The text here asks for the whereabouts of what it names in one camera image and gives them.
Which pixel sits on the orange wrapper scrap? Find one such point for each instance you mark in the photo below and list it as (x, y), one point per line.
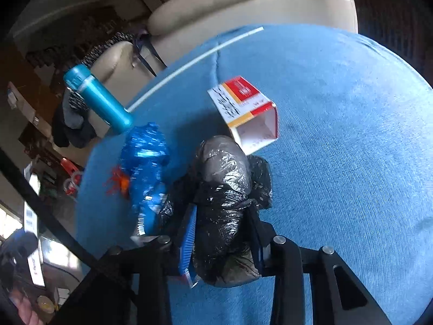
(121, 181)

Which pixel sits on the black white spotted cloth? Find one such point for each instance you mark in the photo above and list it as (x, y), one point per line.
(101, 47)

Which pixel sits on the blue plastic bag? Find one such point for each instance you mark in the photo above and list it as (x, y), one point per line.
(145, 152)

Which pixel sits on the red plastic item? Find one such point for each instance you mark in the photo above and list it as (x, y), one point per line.
(69, 169)

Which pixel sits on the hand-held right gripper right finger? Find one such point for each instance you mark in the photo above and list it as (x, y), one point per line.
(257, 247)

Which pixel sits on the person's left hand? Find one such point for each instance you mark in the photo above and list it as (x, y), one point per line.
(22, 308)

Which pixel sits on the blue table cloth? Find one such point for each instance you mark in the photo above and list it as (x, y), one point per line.
(338, 142)

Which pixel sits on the black plastic bag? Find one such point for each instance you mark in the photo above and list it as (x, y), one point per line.
(220, 193)

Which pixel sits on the dark grey clothes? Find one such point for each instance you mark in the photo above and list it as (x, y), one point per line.
(72, 132)

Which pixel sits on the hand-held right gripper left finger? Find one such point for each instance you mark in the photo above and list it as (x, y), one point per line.
(187, 243)

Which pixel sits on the white plastic straw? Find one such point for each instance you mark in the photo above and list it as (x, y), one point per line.
(203, 57)

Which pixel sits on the red and white carton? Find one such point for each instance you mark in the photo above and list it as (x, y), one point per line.
(243, 91)

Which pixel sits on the cream leather sofa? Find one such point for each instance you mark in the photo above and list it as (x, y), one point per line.
(236, 3)

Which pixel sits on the teal water bottle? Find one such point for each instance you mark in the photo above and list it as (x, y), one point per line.
(101, 98)

